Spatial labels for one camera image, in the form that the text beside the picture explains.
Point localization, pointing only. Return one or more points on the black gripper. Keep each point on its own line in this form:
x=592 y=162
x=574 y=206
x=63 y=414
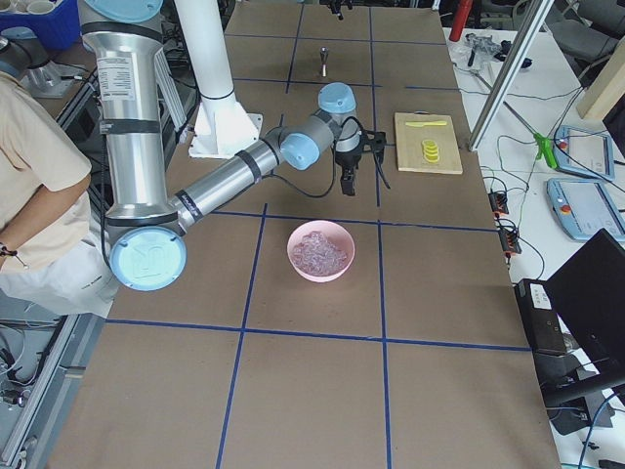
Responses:
x=347 y=160

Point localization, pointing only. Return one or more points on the steel double jigger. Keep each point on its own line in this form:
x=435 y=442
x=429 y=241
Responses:
x=323 y=53

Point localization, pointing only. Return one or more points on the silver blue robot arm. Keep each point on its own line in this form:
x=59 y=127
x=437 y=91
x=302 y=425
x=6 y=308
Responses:
x=146 y=223

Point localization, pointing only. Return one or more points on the pile of clear ice cubes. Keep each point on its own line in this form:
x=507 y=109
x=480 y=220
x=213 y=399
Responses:
x=316 y=255

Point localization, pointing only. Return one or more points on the yellow-green plastic knife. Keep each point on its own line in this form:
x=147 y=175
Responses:
x=422 y=124

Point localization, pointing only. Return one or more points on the bamboo cutting board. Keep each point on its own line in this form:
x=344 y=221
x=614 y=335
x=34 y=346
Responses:
x=409 y=148

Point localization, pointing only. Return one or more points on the crumpled clear plastic bag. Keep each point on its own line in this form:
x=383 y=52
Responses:
x=474 y=52

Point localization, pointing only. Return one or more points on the red fire extinguisher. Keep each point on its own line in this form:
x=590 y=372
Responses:
x=461 y=15

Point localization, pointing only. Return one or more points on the pink bowl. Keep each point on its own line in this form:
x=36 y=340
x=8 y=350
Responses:
x=334 y=232

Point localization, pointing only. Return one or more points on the left teach pendant tablet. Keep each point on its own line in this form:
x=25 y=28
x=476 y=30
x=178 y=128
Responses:
x=584 y=153

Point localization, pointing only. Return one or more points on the teach pendant tablet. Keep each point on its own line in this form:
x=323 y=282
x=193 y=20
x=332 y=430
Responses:
x=583 y=207
x=584 y=153

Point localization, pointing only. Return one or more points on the right teach pendant tablet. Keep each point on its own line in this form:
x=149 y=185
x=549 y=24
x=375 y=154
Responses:
x=583 y=207

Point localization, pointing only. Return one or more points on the blue crate with cups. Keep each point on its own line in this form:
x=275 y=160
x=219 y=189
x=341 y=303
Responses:
x=56 y=30

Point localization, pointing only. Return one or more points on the black box with label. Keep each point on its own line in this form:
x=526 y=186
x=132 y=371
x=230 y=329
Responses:
x=540 y=321

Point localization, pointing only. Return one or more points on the black monitor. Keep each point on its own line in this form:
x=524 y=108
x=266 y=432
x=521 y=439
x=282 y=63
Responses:
x=587 y=292

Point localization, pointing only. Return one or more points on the person in beige shirt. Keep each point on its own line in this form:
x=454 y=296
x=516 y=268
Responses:
x=52 y=246

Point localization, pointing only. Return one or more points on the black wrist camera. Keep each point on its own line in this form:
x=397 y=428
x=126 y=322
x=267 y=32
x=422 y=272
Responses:
x=374 y=141

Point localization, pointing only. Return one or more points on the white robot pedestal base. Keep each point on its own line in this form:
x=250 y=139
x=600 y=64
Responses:
x=222 y=127

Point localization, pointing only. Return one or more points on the reacher grabber stick green handle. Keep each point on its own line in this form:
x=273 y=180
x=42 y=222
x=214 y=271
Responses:
x=544 y=143

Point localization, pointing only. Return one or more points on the aluminium frame post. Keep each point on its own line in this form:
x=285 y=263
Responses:
x=535 y=16

